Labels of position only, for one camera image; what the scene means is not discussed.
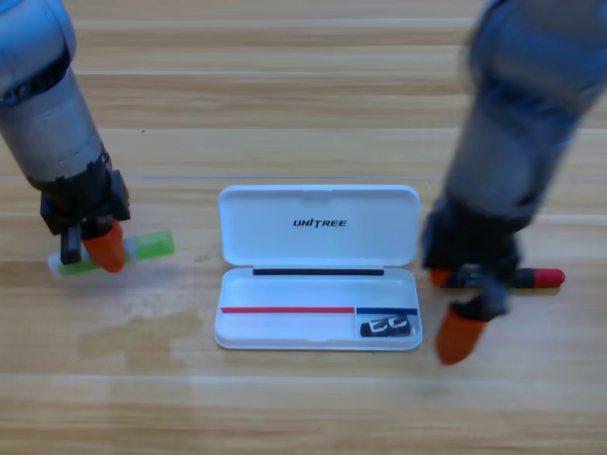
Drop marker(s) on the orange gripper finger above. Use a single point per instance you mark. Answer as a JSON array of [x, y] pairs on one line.
[[106, 249], [457, 336], [440, 278]]

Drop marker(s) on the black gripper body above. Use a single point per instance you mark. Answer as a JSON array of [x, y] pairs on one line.
[[85, 199], [465, 242]]

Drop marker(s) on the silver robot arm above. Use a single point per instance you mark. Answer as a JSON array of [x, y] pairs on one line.
[[521, 118], [42, 109]]

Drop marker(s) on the white Unitree pencil case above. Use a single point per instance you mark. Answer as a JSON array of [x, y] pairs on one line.
[[318, 237]]

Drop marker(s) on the black marker with red caps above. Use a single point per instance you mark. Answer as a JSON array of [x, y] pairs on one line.
[[545, 277]]

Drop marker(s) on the black eraser with white print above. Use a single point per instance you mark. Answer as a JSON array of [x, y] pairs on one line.
[[385, 327]]

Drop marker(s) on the green and white highlighter pen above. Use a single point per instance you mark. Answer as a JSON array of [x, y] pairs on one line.
[[152, 244]]

